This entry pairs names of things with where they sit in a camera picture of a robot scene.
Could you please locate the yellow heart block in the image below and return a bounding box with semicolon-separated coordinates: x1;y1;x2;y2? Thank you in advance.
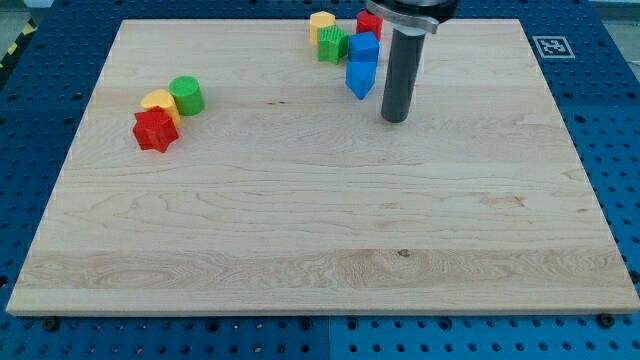
140;89;182;126

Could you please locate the white fiducial marker tag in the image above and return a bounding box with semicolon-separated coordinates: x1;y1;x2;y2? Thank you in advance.
533;35;575;59

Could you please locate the blue triangle block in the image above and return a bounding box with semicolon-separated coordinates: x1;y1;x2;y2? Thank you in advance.
345;61;377;100

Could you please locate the red star block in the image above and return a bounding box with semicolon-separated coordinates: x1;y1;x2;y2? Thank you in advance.
132;107;179;153

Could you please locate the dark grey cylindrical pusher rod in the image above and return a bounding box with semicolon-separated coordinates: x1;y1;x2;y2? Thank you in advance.
381;28;426;123

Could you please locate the yellow hexagon block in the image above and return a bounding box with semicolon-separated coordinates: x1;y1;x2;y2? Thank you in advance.
309;11;335;45

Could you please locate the red cylinder block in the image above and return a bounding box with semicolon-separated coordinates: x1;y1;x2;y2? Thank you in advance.
356;10;383;41

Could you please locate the green star block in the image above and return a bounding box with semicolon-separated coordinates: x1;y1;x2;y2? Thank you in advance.
317;25;349;64

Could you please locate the green cylinder block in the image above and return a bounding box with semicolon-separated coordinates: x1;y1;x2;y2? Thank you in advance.
169;76;205;116

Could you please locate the blue cube block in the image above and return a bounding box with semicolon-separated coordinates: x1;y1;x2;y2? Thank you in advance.
348;32;380;63

